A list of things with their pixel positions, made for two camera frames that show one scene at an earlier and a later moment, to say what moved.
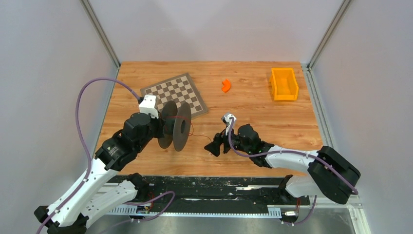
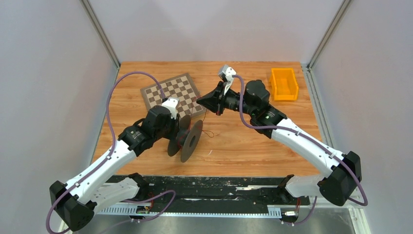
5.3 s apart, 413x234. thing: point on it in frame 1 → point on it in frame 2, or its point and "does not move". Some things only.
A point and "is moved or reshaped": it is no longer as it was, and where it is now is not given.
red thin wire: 192,126 is moved or reshaped
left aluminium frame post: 89,11 does not move
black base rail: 214,196 does not move
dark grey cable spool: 175,115 is moved or reshaped
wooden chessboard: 182,89 does not move
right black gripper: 220,138 → 215,101
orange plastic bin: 283,84 does not move
